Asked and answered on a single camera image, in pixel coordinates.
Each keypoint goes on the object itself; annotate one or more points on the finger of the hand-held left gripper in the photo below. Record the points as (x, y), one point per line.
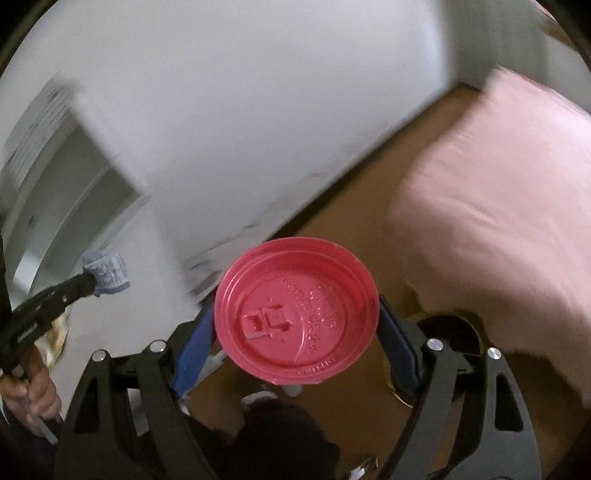
(64, 293)

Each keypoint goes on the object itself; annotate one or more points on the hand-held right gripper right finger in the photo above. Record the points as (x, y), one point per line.
(398, 348)

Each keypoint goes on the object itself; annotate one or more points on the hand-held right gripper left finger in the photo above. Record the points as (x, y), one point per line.
(194, 353)

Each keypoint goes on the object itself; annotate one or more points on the grey ribbed item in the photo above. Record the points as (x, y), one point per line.
(108, 272)

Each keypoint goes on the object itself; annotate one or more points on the black bin with yellow rim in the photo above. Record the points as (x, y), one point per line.
(455, 332)

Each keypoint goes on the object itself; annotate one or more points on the red plastic cup lid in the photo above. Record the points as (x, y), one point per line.
(295, 314)

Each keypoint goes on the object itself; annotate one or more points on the person's left forearm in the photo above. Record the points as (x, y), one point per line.
(18, 454)

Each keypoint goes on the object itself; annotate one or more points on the person's left hand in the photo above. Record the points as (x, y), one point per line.
(41, 392)

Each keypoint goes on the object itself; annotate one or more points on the yellow packet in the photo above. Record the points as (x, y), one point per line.
(55, 339)

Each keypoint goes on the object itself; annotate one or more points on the white grey desk shelf unit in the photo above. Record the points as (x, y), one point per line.
(69, 184)

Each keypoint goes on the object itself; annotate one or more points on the pink bedding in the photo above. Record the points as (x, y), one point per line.
(485, 207)

